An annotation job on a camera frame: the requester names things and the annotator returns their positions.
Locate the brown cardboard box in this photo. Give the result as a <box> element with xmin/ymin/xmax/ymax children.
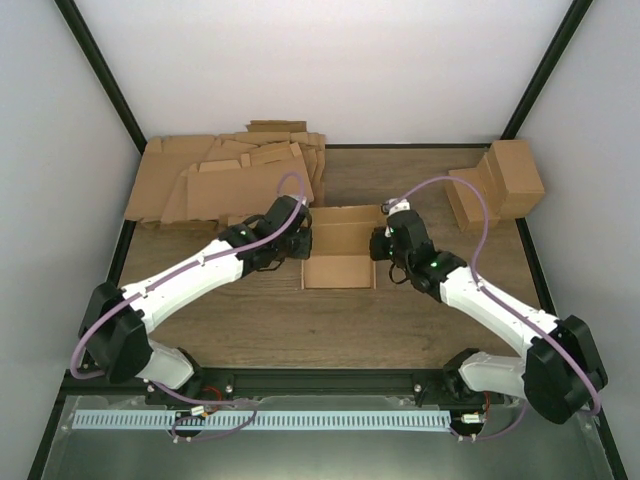
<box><xmin>301</xmin><ymin>205</ymin><xmax>384</xmax><ymax>289</ymax></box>

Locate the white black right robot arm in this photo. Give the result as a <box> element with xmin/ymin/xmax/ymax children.
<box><xmin>369</xmin><ymin>201</ymin><xmax>608</xmax><ymax>424</ymax></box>

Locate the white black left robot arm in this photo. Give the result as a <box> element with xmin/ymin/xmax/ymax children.
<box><xmin>79</xmin><ymin>195</ymin><xmax>312</xmax><ymax>404</ymax></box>

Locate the low folded cardboard box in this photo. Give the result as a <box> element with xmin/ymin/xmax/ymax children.
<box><xmin>445</xmin><ymin>168</ymin><xmax>499</xmax><ymax>232</ymax></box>

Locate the tall folded cardboard box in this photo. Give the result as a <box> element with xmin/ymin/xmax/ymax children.
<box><xmin>477</xmin><ymin>140</ymin><xmax>545</xmax><ymax>220</ymax></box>

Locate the stack of flat cardboard blanks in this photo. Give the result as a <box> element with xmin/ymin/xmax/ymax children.
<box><xmin>125</xmin><ymin>120</ymin><xmax>326</xmax><ymax>228</ymax></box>

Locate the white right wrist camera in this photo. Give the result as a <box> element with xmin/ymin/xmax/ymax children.
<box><xmin>381</xmin><ymin>198</ymin><xmax>411</xmax><ymax>216</ymax></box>

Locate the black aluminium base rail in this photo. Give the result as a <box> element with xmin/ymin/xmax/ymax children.
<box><xmin>62</xmin><ymin>367</ymin><xmax>594</xmax><ymax>407</ymax></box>

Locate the light blue slotted cable duct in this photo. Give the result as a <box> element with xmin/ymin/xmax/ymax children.
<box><xmin>71</xmin><ymin>410</ymin><xmax>451</xmax><ymax>432</ymax></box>

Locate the black right frame post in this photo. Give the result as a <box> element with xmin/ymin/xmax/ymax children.
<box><xmin>500</xmin><ymin>0</ymin><xmax>593</xmax><ymax>140</ymax></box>

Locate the black frame post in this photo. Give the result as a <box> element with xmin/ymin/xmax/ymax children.
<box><xmin>54</xmin><ymin>0</ymin><xmax>147</xmax><ymax>154</ymax></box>
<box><xmin>500</xmin><ymin>0</ymin><xmax>593</xmax><ymax>140</ymax></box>

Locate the black left frame post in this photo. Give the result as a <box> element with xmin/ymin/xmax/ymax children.
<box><xmin>54</xmin><ymin>0</ymin><xmax>147</xmax><ymax>154</ymax></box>

